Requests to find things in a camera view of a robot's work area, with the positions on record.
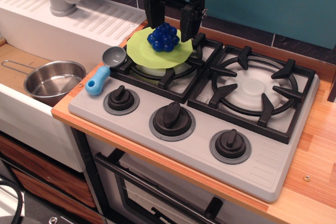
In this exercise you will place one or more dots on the blue toy blueberry cluster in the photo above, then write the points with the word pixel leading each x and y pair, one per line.
pixel 163 38

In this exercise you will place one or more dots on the grey spoon with blue handle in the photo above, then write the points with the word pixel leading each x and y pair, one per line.
pixel 111 58

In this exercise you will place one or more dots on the lime green plastic plate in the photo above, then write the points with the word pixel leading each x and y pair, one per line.
pixel 142 53

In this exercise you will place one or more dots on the white toy sink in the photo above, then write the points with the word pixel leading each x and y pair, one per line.
pixel 29 33

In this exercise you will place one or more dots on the small steel pot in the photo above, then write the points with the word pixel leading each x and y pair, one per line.
pixel 49 83

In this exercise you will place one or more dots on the black left burner grate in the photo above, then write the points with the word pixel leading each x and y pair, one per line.
pixel 174 83

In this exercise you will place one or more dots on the black burner grate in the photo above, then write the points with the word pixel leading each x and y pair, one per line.
pixel 174 83
pixel 258 93

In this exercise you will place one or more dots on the black left stove knob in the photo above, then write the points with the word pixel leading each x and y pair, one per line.
pixel 121 101

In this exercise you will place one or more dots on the black stove knob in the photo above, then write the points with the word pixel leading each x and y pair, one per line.
pixel 121 101
pixel 230 147
pixel 172 123

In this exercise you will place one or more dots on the black middle stove knob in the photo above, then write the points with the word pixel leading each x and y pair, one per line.
pixel 172 123

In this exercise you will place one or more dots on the grey toy stove top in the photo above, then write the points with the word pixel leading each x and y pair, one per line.
pixel 262 175

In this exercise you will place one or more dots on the black right burner grate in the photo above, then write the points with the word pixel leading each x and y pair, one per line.
pixel 258 93

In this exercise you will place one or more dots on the black right stove knob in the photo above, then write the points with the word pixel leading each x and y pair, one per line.
pixel 230 147

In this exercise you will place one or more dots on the upper wooden drawer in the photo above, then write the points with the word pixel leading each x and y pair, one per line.
pixel 39 165

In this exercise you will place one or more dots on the wooden drawer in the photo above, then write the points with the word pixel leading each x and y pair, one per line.
pixel 39 165
pixel 49 193

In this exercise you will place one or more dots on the toy oven door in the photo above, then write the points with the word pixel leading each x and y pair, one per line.
pixel 145 193

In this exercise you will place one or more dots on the lower wooden drawer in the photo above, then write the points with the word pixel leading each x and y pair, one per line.
pixel 49 193

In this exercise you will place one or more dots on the black oven door handle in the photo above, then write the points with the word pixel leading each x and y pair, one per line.
pixel 208 216

